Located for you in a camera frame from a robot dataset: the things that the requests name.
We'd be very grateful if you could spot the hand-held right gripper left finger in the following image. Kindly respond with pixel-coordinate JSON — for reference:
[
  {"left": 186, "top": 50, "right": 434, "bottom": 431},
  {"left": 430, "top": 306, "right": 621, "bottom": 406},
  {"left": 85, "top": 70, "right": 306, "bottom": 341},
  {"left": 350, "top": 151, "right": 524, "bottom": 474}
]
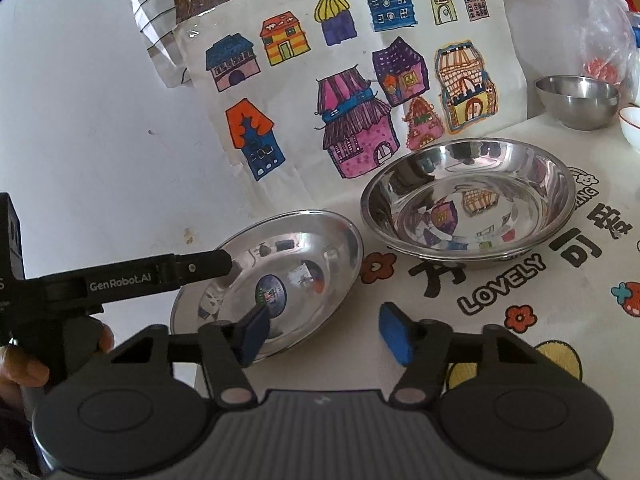
[{"left": 107, "top": 304, "right": 272, "bottom": 407}]

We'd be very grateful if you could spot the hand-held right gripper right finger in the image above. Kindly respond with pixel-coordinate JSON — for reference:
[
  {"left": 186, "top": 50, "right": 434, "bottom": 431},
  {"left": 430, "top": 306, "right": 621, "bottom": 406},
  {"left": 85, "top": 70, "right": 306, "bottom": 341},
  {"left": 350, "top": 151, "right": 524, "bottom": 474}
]
[{"left": 378, "top": 302, "right": 542, "bottom": 407}]

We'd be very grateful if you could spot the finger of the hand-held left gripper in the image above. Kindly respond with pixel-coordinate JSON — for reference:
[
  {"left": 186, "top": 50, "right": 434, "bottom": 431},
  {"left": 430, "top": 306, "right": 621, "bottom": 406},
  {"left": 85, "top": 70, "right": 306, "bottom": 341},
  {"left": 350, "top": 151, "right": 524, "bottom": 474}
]
[{"left": 25, "top": 250, "right": 235, "bottom": 317}]

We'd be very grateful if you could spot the steel plate with round sticker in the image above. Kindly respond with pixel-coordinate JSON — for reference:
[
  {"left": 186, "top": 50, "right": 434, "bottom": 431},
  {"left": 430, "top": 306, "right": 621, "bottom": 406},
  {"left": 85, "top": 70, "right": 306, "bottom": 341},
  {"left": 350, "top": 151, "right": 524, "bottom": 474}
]
[{"left": 169, "top": 210, "right": 364, "bottom": 367}]

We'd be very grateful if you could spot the large deep steel plate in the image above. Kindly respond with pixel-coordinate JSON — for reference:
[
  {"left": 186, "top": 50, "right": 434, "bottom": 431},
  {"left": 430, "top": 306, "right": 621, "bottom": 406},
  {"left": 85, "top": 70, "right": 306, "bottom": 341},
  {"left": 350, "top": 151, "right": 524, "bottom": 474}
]
[{"left": 359, "top": 137, "right": 577, "bottom": 262}]

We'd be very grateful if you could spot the grey bowl with red rim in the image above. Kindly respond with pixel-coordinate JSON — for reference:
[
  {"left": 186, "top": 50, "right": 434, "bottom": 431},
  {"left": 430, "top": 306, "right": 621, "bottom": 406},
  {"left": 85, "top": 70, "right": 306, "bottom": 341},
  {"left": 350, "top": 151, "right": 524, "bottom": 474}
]
[{"left": 534, "top": 75, "right": 621, "bottom": 131}]

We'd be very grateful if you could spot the white bowl with red rim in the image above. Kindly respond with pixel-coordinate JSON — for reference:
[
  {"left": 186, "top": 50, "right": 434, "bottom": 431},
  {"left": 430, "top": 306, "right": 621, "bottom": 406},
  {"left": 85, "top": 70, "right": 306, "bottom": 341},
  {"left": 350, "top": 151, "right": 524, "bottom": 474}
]
[{"left": 618, "top": 106, "right": 640, "bottom": 154}]

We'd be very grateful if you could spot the person's left hand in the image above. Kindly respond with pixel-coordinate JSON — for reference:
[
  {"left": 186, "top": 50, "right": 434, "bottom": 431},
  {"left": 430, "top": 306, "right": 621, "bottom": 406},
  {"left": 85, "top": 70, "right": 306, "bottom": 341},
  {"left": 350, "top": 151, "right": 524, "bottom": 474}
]
[{"left": 0, "top": 322, "right": 115, "bottom": 397}]

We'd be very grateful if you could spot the white printed tablecloth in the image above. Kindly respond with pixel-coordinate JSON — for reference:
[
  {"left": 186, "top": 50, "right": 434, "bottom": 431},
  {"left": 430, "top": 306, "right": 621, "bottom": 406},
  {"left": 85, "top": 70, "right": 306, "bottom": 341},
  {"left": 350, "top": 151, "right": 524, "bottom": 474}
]
[{"left": 165, "top": 110, "right": 640, "bottom": 411}]

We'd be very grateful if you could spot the coloured houses drawing sheet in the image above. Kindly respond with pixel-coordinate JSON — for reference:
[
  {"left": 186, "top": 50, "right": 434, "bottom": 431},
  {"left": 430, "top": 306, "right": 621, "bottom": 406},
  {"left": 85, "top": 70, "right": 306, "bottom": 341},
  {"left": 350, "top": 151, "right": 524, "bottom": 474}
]
[{"left": 174, "top": 0, "right": 529, "bottom": 195}]

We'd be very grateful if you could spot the clear plastic bag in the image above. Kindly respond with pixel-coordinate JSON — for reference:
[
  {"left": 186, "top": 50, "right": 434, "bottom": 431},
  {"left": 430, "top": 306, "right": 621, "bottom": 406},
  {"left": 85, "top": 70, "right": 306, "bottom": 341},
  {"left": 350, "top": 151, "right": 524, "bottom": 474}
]
[{"left": 574, "top": 0, "right": 640, "bottom": 107}]

